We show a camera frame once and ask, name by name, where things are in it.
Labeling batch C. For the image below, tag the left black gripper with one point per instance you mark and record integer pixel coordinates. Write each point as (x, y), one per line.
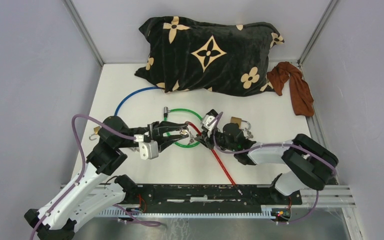
(164, 126)

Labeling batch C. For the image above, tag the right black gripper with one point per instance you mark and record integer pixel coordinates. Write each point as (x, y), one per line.
(205, 139)

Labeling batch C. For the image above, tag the red cable lock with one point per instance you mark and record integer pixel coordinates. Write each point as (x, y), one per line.
(221, 164)

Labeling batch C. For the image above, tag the green cable lock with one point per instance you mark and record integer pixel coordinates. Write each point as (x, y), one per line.
(166, 112)

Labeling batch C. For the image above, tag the small black padlock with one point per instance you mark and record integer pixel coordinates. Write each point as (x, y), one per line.
(213, 113)

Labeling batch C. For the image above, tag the padlock keys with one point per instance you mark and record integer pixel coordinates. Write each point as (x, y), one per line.
(248, 134)

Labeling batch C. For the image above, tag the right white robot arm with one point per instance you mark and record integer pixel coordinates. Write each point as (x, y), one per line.
(310, 164)

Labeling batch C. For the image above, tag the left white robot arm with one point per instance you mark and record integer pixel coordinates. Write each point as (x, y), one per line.
(69, 210)

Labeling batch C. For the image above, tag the small brass padlock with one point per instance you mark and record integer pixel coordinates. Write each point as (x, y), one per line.
(94, 135)

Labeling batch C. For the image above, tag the black floral pillow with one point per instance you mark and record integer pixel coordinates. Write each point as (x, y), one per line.
(188, 55)

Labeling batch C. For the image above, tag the brown cloth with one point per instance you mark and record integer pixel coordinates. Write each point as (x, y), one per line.
(300, 94)

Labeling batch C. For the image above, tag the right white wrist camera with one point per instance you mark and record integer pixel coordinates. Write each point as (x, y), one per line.
(209, 122)

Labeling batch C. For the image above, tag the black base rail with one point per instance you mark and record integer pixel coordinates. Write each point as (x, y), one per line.
(208, 200)

